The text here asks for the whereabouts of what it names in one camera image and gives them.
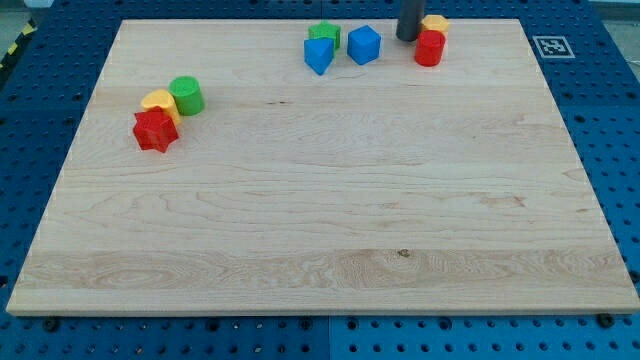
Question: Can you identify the red cylinder block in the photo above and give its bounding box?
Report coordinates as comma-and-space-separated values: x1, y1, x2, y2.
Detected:
414, 30, 446, 67

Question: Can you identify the light wooden board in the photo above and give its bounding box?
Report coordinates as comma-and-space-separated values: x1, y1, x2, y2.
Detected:
7, 19, 639, 316

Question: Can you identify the blue triangle block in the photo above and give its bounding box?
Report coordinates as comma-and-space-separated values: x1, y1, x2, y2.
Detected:
303, 38, 334, 76

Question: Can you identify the blue cube block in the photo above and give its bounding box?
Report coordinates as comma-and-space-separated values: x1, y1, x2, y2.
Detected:
347, 25, 381, 65

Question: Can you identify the green star block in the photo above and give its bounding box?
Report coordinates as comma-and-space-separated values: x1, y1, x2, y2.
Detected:
308, 20, 341, 50

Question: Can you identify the green cylinder block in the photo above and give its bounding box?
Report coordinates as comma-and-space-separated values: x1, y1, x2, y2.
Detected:
169, 76, 205, 116

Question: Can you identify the red star block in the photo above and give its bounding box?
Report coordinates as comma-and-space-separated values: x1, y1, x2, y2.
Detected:
133, 107, 179, 153

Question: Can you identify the yellow heart block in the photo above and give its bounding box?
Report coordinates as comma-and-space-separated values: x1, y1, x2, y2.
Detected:
140, 89, 181, 125

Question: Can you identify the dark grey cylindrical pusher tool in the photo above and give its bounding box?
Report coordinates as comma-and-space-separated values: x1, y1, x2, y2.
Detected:
396, 0, 426, 42

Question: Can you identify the yellow hexagon block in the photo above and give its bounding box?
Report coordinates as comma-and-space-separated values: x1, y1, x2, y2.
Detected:
420, 14, 450, 36

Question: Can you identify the white fiducial marker tag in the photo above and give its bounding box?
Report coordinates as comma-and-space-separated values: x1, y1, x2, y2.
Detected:
532, 35, 575, 59

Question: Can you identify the black bolt left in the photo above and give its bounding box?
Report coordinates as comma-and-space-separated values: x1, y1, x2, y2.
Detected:
42, 317, 60, 333

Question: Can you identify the black bolt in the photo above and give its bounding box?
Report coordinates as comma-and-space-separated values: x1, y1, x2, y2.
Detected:
42, 317, 60, 333
596, 313, 616, 329

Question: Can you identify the black bolt right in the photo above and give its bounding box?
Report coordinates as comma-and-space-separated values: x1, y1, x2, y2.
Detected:
596, 313, 616, 329

